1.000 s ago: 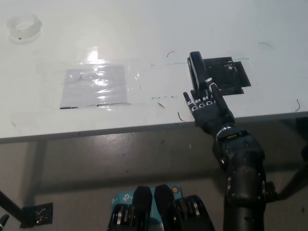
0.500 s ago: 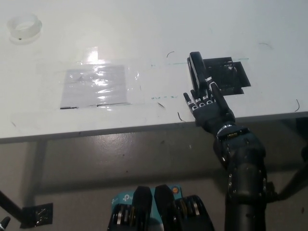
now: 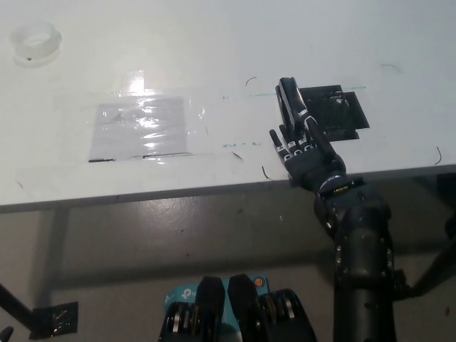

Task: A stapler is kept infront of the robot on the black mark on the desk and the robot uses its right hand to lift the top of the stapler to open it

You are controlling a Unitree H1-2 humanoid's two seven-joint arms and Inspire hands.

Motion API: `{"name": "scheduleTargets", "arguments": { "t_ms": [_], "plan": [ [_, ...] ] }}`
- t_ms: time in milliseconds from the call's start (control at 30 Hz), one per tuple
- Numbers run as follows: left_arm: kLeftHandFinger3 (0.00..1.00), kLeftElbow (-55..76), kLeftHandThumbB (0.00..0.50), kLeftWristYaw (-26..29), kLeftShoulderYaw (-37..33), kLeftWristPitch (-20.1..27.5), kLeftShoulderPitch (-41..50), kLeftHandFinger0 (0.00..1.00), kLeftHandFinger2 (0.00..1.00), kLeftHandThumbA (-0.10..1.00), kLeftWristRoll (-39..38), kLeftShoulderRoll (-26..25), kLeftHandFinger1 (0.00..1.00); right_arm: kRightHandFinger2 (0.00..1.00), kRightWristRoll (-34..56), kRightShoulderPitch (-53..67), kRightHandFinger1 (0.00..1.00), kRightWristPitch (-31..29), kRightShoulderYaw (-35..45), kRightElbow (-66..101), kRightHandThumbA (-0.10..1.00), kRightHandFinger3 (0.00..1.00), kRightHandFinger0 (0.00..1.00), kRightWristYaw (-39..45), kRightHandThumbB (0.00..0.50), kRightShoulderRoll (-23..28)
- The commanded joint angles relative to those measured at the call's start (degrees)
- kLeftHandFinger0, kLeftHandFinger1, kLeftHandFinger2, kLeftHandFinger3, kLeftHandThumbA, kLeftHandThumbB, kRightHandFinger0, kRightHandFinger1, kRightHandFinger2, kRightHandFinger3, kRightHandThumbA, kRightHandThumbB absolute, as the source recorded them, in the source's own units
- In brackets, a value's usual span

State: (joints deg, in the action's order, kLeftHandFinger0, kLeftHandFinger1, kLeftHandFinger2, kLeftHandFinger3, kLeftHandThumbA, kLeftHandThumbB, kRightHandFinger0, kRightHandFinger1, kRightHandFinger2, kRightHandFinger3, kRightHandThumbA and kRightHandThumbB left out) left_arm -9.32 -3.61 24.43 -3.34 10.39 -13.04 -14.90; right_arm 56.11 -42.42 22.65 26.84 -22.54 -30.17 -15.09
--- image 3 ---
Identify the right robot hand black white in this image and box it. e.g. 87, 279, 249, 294
269, 117, 348, 194

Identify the black stapler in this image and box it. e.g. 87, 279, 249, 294
274, 76, 316, 143

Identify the black tape mark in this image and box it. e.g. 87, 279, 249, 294
298, 84, 371, 144

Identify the robot torso black teal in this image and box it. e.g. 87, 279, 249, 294
156, 273, 318, 342

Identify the black table leg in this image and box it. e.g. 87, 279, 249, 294
0, 283, 36, 325
409, 227, 456, 299

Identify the white paper under clear tape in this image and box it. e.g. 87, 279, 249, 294
88, 96, 189, 163

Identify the clear tape roll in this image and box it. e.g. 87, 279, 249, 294
9, 21, 63, 67

